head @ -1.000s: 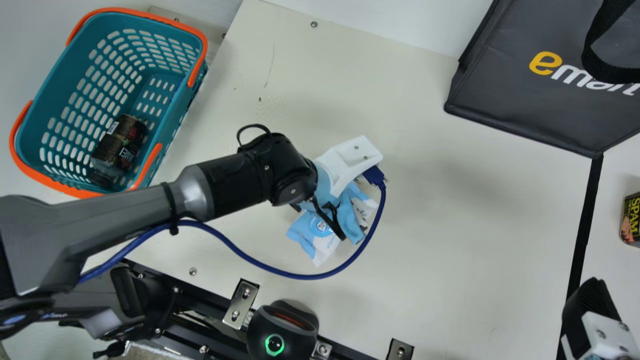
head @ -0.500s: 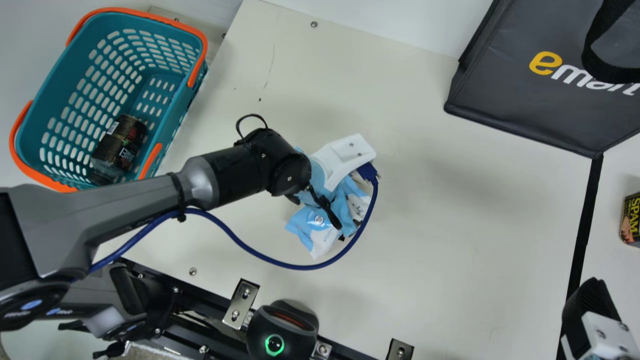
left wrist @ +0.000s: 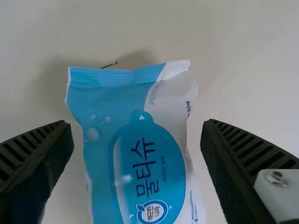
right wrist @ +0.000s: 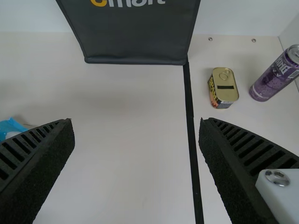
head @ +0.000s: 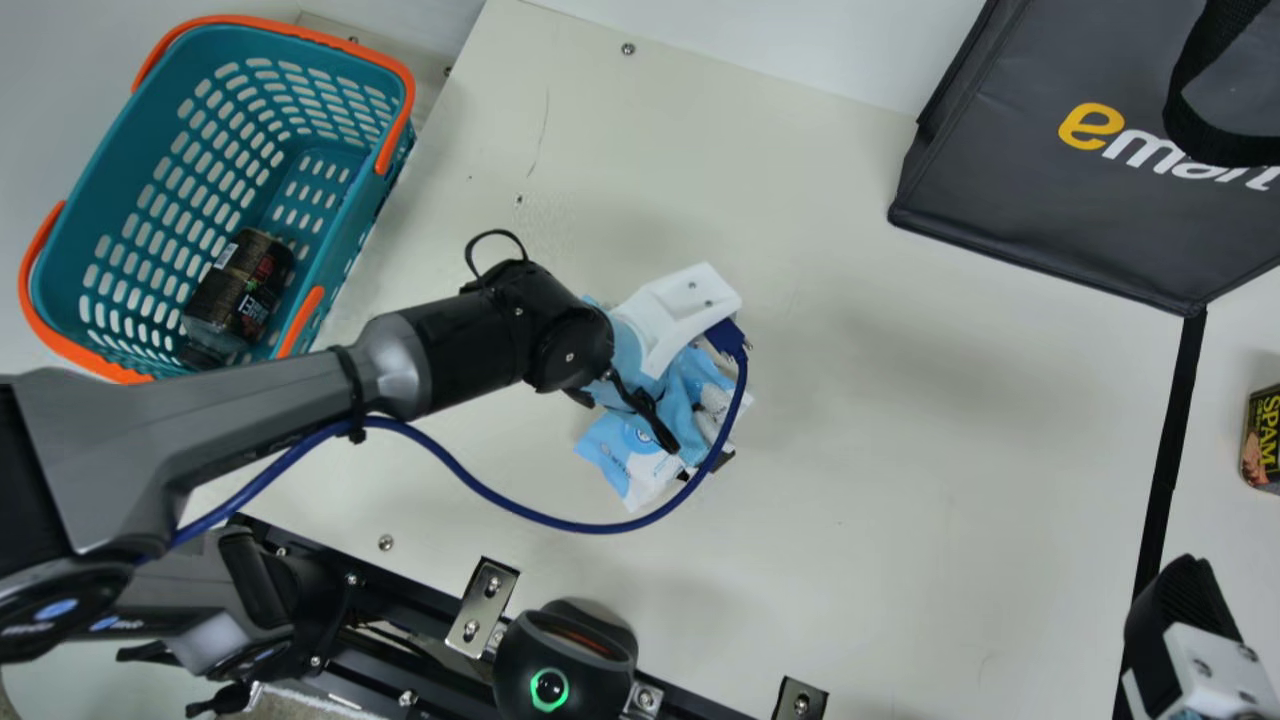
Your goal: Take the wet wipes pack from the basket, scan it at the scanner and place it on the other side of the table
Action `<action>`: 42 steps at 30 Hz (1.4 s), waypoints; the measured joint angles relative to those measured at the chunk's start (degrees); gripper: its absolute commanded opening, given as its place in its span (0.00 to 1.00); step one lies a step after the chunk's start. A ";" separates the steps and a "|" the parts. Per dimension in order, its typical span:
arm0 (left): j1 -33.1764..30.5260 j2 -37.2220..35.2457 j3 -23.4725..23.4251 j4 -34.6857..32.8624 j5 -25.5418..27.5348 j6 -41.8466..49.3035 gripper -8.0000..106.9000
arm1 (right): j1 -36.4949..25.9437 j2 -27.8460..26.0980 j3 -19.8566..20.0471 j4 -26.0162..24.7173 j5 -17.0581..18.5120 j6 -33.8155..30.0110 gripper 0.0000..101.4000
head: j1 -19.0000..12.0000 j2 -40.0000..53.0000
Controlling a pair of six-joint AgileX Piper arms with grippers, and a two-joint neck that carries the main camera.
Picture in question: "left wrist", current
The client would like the blue white wet wipes pack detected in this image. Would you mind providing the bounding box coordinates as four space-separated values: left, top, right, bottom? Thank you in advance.
64 60 207 224

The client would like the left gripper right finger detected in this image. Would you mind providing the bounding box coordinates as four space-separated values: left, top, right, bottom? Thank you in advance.
200 119 299 224

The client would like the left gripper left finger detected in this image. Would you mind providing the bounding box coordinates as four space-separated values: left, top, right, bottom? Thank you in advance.
0 120 75 224

